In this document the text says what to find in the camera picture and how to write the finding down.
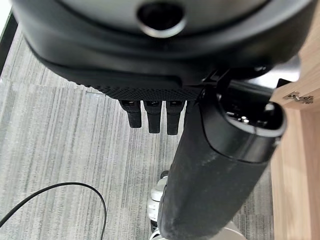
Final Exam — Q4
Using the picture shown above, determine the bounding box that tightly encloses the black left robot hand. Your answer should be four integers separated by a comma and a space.
10, 0, 315, 240

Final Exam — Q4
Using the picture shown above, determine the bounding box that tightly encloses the silver cabinet door hinge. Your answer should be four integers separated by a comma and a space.
284, 91, 315, 105

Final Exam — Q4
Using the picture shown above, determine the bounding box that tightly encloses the black metal frame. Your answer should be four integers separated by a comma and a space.
0, 11, 18, 73

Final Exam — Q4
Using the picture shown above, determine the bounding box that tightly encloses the black cable on floor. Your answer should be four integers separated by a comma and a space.
0, 182, 108, 240

